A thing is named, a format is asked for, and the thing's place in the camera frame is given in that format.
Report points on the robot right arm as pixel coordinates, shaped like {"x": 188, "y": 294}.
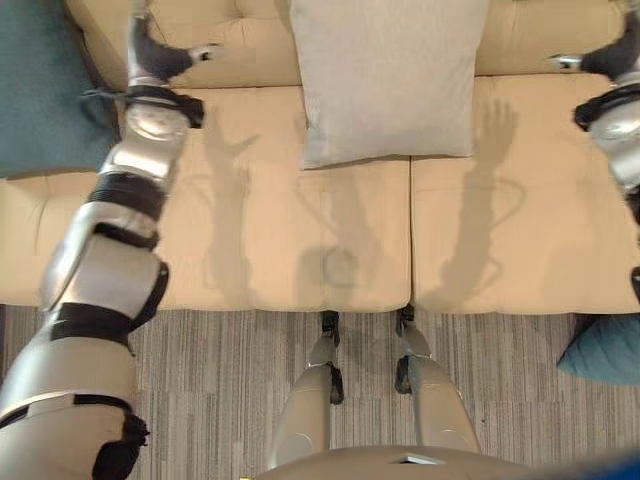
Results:
{"x": 612, "y": 135}

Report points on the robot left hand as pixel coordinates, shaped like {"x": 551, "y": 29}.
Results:
{"x": 157, "y": 55}

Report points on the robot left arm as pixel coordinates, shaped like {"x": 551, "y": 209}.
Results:
{"x": 100, "y": 260}

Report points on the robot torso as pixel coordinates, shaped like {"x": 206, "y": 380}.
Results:
{"x": 395, "y": 465}

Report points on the grey fabric cushion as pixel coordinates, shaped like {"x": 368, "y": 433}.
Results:
{"x": 385, "y": 80}

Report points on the teal fabric cushion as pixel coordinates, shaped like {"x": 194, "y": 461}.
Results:
{"x": 607, "y": 352}

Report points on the beige leather sofa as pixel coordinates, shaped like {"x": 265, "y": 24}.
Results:
{"x": 350, "y": 225}

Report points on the teal cushion with dark texture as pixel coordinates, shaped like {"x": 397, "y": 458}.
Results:
{"x": 45, "y": 90}

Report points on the robot right leg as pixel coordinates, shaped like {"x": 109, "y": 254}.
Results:
{"x": 432, "y": 390}

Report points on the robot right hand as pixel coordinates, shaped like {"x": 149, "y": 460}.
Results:
{"x": 602, "y": 59}

